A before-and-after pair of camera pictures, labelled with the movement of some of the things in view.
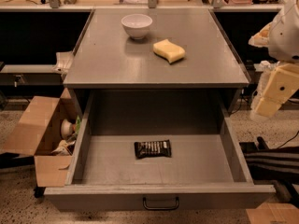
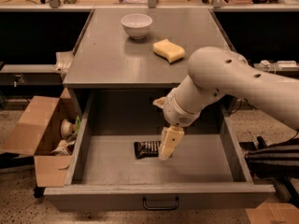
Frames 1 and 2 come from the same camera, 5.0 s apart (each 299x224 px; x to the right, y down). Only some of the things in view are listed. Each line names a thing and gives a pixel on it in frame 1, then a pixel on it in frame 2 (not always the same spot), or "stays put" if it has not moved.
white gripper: (285, 37) -> (175, 113)
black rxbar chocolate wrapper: (152, 148) stays put
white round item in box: (66, 128) stays put
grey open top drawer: (162, 149) stays put
